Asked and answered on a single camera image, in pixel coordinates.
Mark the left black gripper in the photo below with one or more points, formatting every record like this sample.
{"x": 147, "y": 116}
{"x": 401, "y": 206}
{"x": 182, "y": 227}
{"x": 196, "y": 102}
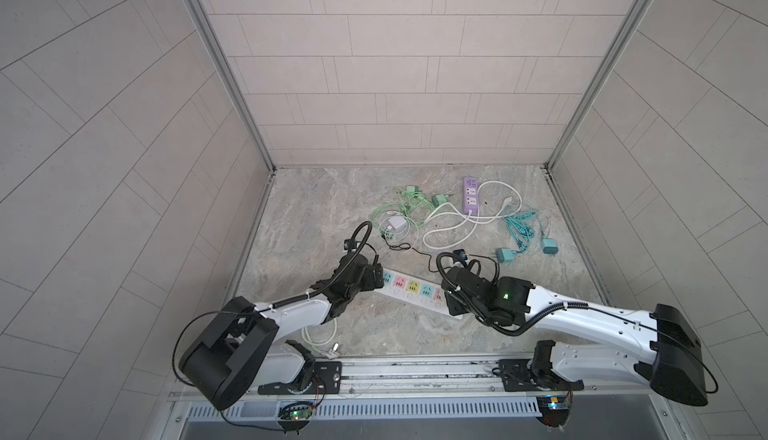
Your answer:
{"x": 369, "y": 283}

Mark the aluminium mounting rail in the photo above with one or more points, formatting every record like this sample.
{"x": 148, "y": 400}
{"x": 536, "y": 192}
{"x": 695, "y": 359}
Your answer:
{"x": 405, "y": 388}

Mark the white charger with white cable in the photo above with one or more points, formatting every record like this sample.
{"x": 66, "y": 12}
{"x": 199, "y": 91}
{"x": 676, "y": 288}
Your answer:
{"x": 396, "y": 224}

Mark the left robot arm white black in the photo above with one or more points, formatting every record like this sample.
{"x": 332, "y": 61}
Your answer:
{"x": 247, "y": 344}

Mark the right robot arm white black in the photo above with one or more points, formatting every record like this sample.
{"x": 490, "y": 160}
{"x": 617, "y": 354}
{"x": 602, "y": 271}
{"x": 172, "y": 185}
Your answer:
{"x": 658, "y": 348}

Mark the white multicolour power strip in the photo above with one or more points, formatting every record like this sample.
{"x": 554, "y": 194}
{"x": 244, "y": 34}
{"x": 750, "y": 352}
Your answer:
{"x": 415, "y": 291}

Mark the circuit board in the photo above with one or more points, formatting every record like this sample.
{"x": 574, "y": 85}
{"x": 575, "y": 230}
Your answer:
{"x": 555, "y": 410}
{"x": 297, "y": 411}

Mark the green charger plug centre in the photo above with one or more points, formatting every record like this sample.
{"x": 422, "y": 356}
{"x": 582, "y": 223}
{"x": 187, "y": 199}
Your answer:
{"x": 440, "y": 199}

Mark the teal charger plug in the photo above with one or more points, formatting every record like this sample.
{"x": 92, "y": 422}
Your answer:
{"x": 505, "y": 255}
{"x": 549, "y": 246}

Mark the left circuit board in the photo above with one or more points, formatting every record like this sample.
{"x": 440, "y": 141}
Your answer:
{"x": 297, "y": 411}

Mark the right circuit board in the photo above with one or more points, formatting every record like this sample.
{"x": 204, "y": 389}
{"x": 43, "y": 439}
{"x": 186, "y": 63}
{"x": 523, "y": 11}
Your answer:
{"x": 555, "y": 410}

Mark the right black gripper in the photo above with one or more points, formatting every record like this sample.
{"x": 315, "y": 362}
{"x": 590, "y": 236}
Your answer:
{"x": 452, "y": 309}

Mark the teal charger plug left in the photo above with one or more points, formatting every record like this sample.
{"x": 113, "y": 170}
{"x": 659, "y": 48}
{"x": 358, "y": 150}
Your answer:
{"x": 505, "y": 255}

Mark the purple power strip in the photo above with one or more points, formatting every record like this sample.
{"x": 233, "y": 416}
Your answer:
{"x": 470, "y": 205}

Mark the teal charger plug right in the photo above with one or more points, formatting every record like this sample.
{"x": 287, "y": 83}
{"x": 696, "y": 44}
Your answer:
{"x": 549, "y": 246}

